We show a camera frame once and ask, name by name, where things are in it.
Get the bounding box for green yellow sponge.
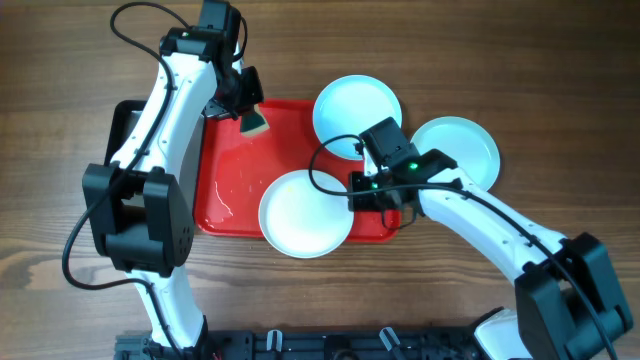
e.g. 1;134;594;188
240;104;269;137

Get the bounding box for light blue plate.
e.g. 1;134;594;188
312;75;403;143
411;116;501;191

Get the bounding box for white plate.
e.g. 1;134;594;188
258;170;355;259

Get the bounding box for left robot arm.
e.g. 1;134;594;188
79;26;263;359

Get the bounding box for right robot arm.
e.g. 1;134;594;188
349;161;633;359

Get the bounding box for red plastic tray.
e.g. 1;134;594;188
193;97;404;244

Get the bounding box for black metal tray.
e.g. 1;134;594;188
104;100;205;213

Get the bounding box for light blue plate top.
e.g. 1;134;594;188
312;75;403;143

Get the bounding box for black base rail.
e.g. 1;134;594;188
113;327;481;360

